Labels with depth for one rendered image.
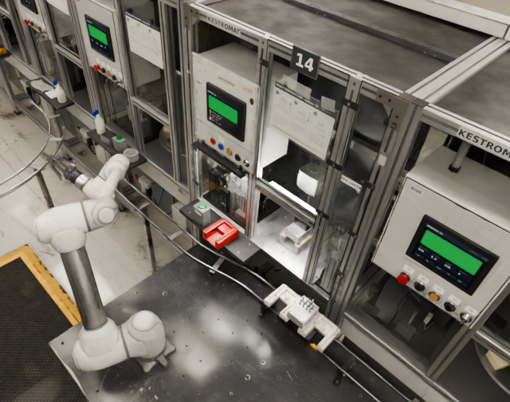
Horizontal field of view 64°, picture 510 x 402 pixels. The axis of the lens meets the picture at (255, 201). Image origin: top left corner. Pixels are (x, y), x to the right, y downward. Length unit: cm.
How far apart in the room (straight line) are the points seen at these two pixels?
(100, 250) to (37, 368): 99
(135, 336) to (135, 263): 149
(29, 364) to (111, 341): 122
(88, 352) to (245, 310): 81
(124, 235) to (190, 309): 147
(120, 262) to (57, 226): 171
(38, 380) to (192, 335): 118
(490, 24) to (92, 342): 213
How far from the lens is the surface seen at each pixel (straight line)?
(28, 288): 349
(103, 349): 200
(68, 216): 177
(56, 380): 303
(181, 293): 237
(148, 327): 196
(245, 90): 179
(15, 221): 403
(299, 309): 204
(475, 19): 209
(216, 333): 223
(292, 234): 221
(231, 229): 229
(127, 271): 337
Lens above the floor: 263
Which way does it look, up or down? 43 degrees down
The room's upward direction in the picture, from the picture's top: 5 degrees clockwise
